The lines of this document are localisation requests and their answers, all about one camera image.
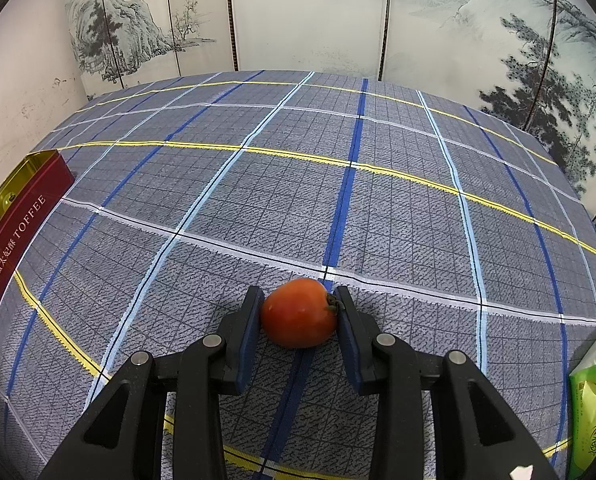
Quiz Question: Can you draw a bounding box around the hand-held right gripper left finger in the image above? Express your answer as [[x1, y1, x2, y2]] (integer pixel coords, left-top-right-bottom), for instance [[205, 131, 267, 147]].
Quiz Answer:
[[38, 285, 266, 480]]

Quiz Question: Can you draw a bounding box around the red tomato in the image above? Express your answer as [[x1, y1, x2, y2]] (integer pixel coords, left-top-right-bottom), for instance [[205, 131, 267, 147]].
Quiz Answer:
[[259, 277, 340, 350]]

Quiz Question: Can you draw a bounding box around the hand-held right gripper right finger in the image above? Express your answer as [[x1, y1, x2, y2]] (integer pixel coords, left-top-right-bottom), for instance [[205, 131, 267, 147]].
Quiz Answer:
[[334, 286, 561, 480]]

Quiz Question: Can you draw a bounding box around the landscape painted folding screen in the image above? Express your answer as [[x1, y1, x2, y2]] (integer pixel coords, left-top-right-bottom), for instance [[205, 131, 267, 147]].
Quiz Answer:
[[63, 0, 596, 221]]

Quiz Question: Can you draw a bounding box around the red and gold tin box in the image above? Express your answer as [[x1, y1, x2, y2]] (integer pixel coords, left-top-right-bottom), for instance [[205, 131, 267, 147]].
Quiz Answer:
[[0, 150, 76, 328]]

